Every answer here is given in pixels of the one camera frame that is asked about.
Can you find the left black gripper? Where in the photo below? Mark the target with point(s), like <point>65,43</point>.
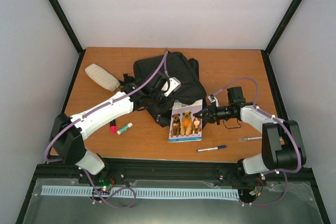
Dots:
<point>166,105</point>

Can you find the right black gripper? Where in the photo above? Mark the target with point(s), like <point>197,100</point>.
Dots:
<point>212,116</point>

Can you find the dog reader book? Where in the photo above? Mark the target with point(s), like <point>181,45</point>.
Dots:
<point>184,126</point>

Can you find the black student backpack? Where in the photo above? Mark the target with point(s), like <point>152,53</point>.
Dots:
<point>167,79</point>

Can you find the cream knitted pencil case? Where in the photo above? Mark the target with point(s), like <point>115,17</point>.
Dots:
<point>102,77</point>

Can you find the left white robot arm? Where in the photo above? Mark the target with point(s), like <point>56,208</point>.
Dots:
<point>70,132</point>

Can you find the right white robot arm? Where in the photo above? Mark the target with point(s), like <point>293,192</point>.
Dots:
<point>282,147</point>

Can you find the blue cap white pen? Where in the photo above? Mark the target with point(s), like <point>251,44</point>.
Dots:
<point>211,148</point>

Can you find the green white glue stick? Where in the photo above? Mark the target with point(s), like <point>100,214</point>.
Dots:
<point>124,128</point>

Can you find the grey white pen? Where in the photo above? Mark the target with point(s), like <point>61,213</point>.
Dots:
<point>250,138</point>

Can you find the pink cap black highlighter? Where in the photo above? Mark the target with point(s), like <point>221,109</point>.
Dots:
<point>113,128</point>

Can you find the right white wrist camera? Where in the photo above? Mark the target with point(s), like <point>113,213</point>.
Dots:
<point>213,100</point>

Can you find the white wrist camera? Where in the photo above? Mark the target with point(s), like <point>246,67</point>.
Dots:
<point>171,86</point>
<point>213,100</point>

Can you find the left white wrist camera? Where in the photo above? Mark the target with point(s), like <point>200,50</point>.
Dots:
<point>171,86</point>

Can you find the black aluminium frame rail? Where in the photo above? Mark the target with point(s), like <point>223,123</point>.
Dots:
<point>126,171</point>

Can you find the light blue cable duct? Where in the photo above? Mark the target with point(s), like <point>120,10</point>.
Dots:
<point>142,193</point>

